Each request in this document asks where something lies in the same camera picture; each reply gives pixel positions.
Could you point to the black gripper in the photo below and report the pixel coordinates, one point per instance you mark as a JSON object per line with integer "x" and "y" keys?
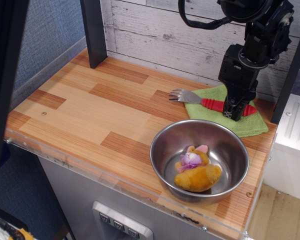
{"x": 240, "y": 82}

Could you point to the red handled metal fork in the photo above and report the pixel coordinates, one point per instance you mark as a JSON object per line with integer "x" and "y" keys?
{"x": 187, "y": 96}

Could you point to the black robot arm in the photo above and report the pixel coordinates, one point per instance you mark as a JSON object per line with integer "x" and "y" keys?
{"x": 267, "y": 29}

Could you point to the green cloth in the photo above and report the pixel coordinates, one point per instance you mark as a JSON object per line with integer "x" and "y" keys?
{"x": 247, "y": 126}

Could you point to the stainless steel bowl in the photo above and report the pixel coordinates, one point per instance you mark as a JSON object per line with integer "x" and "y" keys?
{"x": 225, "y": 149}

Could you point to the clear acrylic guard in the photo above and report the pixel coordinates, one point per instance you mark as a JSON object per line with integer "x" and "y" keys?
{"x": 92, "y": 130}

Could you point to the white aluminium block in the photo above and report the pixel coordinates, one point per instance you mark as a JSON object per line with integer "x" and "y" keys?
{"x": 282, "y": 171}

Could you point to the brown plush toy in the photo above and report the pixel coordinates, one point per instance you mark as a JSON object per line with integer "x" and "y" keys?
{"x": 195, "y": 173}

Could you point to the grey control panel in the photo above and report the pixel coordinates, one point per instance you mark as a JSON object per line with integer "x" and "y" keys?
{"x": 114, "y": 225}

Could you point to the black right post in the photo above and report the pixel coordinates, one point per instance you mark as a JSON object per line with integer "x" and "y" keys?
{"x": 287, "y": 87}

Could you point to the black post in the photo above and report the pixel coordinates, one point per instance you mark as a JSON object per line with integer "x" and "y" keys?
{"x": 287, "y": 87}
{"x": 94, "y": 31}

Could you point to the black left post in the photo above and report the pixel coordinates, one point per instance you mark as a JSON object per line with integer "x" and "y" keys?
{"x": 94, "y": 31}

